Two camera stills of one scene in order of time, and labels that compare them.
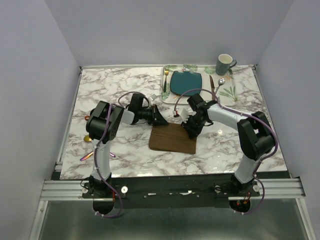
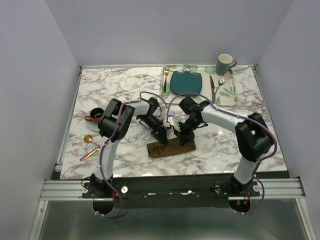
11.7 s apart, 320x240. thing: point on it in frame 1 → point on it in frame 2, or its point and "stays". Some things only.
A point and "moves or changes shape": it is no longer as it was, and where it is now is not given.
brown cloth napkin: x=172 y=137 moves or changes shape
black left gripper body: x=146 y=114 → x=152 y=122
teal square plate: x=181 y=81 stays
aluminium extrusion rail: x=272 y=189 stays
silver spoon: x=220 y=81 stays
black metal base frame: x=169 y=191 stays
